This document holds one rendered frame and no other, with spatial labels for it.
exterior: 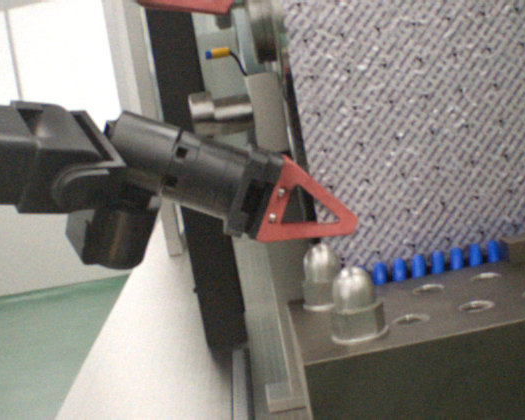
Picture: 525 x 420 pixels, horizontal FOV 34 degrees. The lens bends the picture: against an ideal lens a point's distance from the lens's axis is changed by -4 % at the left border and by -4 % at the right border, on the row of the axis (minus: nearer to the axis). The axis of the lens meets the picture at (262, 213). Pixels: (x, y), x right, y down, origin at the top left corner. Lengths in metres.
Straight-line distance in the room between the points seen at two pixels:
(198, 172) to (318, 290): 0.13
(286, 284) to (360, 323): 0.26
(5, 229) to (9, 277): 0.36
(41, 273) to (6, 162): 5.93
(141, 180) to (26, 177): 0.10
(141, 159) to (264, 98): 0.15
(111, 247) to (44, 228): 5.76
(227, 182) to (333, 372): 0.21
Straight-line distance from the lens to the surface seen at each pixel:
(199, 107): 0.78
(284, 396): 0.82
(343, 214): 0.70
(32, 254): 6.53
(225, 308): 1.06
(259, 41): 0.73
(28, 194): 0.64
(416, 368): 0.54
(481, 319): 0.56
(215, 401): 0.88
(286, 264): 0.79
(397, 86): 0.71
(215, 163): 0.67
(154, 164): 0.67
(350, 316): 0.54
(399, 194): 0.71
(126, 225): 0.71
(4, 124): 0.63
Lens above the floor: 1.19
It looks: 8 degrees down
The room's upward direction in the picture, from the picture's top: 10 degrees counter-clockwise
